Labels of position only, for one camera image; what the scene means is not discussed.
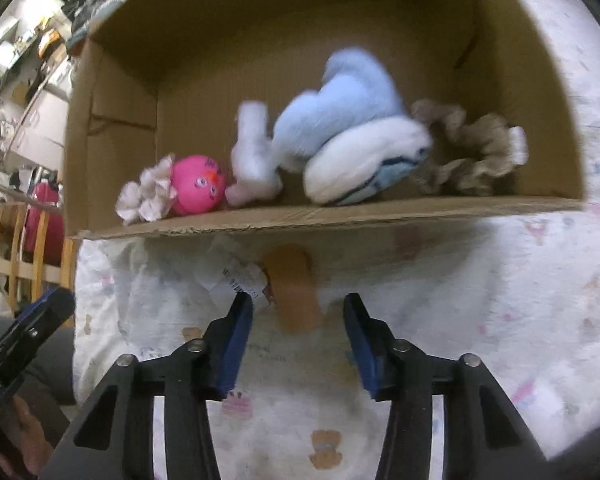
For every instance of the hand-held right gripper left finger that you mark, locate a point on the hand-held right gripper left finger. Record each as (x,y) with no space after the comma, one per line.
(232,345)

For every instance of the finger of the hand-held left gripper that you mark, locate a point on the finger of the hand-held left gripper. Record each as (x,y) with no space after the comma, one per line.
(30,332)

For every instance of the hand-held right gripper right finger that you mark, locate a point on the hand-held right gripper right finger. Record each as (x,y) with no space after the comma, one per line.
(362,345)

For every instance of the brown doll with tag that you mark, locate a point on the brown doll with tag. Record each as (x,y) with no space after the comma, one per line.
(292,290)

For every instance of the pink toy ball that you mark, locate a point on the pink toy ball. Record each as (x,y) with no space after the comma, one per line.
(195,185)

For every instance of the white floral scrunchie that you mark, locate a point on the white floral scrunchie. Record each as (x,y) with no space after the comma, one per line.
(145,197)

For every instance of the white blue-striped sock roll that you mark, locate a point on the white blue-striped sock roll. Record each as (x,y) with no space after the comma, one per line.
(360,160)

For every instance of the small white plush toy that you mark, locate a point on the small white plush toy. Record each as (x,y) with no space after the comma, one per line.
(250,160)

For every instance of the beige lace scrunchie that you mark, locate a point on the beige lace scrunchie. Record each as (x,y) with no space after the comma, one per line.
(475,155)

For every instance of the light blue fluffy plush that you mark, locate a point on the light blue fluffy plush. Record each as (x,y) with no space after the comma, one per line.
(340,105)

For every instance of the brown cardboard box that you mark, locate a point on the brown cardboard box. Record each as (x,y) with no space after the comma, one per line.
(280,35)

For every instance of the person's left hand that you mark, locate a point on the person's left hand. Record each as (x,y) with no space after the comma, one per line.
(25,435)

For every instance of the wooden rack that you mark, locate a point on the wooden rack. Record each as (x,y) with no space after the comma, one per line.
(10,250)

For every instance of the red suitcase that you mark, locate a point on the red suitcase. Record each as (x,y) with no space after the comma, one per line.
(42,220)

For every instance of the white cabinet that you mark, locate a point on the white cabinet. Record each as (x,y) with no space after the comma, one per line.
(40,125)

